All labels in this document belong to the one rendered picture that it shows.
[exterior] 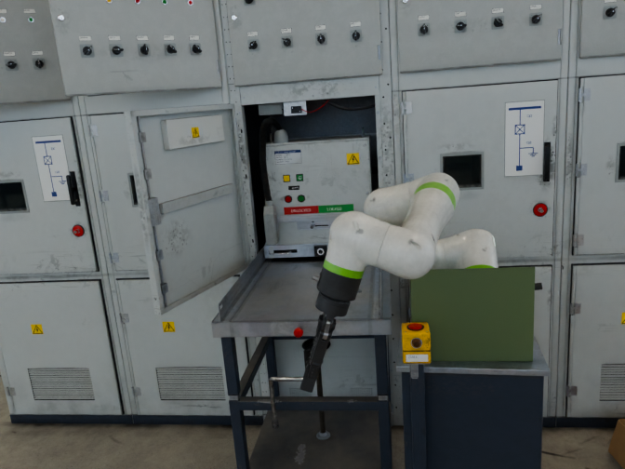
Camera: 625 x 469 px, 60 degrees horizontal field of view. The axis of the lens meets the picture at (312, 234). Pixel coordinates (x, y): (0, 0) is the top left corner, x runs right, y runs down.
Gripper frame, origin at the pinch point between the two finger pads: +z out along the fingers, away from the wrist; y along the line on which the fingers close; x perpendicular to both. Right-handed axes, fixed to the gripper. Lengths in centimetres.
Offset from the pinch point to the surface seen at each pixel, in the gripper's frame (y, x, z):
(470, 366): -38, 49, -1
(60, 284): -137, -118, 49
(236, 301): -79, -28, 14
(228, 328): -61, -26, 17
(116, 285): -134, -90, 41
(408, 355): -31.2, 28.5, -1.1
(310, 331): -58, 1, 10
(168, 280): -82, -55, 14
